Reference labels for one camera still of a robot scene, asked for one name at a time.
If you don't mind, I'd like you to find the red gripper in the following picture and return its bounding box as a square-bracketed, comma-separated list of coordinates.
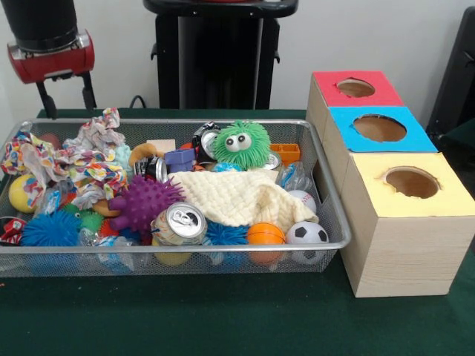
[7, 31, 97, 119]

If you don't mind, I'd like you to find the clear mesh bin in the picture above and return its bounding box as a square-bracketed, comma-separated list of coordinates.
[0, 119, 353, 278]

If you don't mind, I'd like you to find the wooden box with three holes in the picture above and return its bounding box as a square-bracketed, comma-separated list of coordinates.
[306, 70, 475, 298]

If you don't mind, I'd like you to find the colourful patterned cloth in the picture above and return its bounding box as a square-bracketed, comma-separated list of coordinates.
[0, 108, 128, 210]

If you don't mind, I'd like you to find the yellow ball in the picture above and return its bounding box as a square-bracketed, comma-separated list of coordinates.
[8, 174, 38, 214]

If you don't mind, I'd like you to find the purple spiky ball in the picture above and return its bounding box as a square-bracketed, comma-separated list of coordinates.
[108, 175, 185, 234]

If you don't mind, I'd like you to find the blue spiky ball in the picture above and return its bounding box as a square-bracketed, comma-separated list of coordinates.
[20, 211, 82, 248]

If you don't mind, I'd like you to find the crushed silver can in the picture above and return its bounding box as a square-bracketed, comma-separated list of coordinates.
[151, 202, 209, 247]

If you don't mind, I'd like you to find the green fuzzy toy with eyes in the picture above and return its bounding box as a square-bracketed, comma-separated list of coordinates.
[214, 120, 272, 171]

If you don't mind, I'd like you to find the cream knitted cloth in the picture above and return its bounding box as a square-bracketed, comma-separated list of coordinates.
[169, 170, 320, 228]

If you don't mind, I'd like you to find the orange toy block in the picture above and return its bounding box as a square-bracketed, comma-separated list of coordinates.
[269, 142, 302, 167]

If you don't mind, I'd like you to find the small orange basketball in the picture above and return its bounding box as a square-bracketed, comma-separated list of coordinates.
[246, 222, 286, 265]

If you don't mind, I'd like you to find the small soccer ball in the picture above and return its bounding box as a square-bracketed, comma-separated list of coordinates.
[286, 220, 330, 266]

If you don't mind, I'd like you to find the black chair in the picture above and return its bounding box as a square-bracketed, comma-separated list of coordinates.
[427, 6, 475, 149]

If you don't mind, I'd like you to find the black cable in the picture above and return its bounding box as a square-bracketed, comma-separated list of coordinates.
[130, 94, 158, 110]

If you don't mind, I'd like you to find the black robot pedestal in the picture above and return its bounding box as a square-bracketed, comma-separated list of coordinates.
[143, 0, 301, 111]

